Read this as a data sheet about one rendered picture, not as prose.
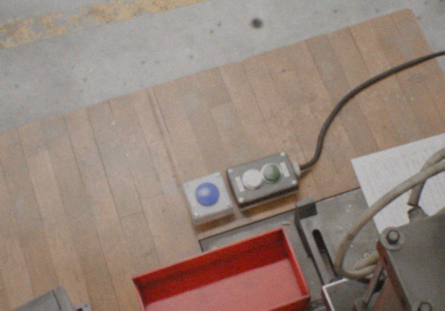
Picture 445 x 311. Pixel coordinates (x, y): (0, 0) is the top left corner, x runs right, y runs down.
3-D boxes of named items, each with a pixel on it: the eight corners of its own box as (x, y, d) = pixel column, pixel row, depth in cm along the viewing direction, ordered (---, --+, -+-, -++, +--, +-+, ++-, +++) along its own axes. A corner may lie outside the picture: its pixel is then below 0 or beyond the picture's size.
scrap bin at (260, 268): (135, 286, 144) (130, 275, 139) (283, 237, 147) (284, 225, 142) (156, 359, 140) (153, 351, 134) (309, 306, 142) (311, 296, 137)
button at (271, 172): (260, 172, 150) (260, 167, 148) (277, 166, 150) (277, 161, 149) (265, 187, 149) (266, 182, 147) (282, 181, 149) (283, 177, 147)
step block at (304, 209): (293, 222, 148) (295, 202, 140) (310, 216, 148) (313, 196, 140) (307, 257, 146) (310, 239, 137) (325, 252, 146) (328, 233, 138)
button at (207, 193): (192, 190, 149) (191, 186, 147) (215, 183, 150) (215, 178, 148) (199, 211, 148) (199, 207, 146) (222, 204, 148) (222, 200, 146)
